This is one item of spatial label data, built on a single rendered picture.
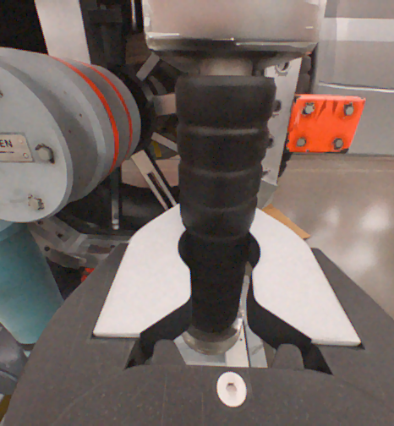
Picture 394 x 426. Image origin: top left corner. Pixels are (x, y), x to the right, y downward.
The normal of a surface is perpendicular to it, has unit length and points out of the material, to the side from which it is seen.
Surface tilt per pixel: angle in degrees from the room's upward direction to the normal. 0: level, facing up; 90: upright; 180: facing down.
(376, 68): 90
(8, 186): 90
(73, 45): 90
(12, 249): 88
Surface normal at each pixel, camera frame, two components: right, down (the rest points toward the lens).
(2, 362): -0.04, 0.14
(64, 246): 0.71, -0.59
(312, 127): -0.04, 0.51
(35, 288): 0.93, 0.19
